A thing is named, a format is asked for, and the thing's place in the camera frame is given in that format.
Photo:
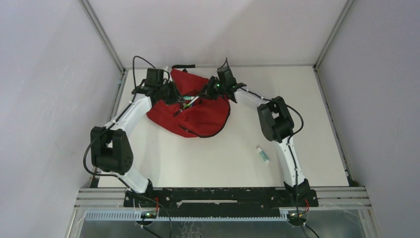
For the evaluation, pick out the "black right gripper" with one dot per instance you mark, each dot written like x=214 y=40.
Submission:
x=207 y=91

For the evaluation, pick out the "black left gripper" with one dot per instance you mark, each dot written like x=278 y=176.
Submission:
x=175 y=97

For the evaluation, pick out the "green capped white pen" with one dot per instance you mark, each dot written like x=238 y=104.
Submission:
x=190 y=102

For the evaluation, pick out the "red student backpack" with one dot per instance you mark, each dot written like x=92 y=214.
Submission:
x=204 y=118

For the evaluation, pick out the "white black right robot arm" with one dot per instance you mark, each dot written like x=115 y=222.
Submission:
x=279 y=123

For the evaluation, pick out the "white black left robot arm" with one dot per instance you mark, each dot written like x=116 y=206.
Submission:
x=110 y=147

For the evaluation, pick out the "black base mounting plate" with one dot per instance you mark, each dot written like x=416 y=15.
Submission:
x=268 y=196

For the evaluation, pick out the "aluminium frame rail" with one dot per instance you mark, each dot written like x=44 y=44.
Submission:
x=100 y=30

